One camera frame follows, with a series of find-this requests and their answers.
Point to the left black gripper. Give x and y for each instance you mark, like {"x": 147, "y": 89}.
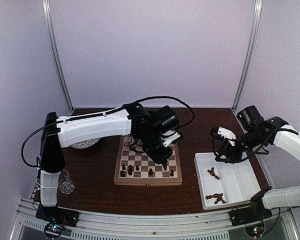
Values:
{"x": 161, "y": 158}

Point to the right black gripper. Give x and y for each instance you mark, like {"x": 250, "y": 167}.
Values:
{"x": 233, "y": 156}

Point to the brown chess pieces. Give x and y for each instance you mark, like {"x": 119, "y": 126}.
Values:
{"x": 212, "y": 173}

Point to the dark king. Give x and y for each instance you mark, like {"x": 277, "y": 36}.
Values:
{"x": 150, "y": 172}

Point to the wooden chess board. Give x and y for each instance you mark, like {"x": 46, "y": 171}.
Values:
{"x": 141, "y": 177}

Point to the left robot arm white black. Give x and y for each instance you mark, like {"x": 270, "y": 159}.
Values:
{"x": 155, "y": 129}

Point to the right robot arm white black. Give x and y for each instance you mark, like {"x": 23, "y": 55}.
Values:
{"x": 258, "y": 134}

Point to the white chess pieces row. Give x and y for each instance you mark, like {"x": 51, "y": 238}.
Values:
{"x": 131, "y": 142}

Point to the brown chess piece pile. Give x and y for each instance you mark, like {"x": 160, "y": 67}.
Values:
{"x": 218, "y": 198}

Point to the white plastic compartment tray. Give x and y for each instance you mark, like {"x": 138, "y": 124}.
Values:
{"x": 238, "y": 181}

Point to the patterned ceramic plate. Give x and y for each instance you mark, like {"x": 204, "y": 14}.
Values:
{"x": 85, "y": 144}

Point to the clear drinking glass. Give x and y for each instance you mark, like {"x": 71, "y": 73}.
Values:
{"x": 65, "y": 183}

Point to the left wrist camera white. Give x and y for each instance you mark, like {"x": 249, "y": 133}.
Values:
{"x": 169, "y": 137}

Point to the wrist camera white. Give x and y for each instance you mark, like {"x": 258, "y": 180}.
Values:
{"x": 222, "y": 133}
{"x": 169, "y": 137}

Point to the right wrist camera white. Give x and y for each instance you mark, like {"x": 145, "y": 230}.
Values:
{"x": 222, "y": 133}

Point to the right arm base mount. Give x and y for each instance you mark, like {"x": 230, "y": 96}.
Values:
{"x": 244, "y": 216}

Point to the front aluminium rail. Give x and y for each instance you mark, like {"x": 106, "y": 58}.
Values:
{"x": 196, "y": 226}

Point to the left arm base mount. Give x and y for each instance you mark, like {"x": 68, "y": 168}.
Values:
{"x": 58, "y": 217}

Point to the right aluminium frame post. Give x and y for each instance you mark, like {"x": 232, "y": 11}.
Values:
{"x": 254, "y": 30}

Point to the aluminium frame post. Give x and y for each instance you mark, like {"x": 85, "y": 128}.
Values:
{"x": 254, "y": 30}
{"x": 55, "y": 53}

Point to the left aluminium frame post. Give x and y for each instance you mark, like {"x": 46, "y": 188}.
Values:
{"x": 55, "y": 53}

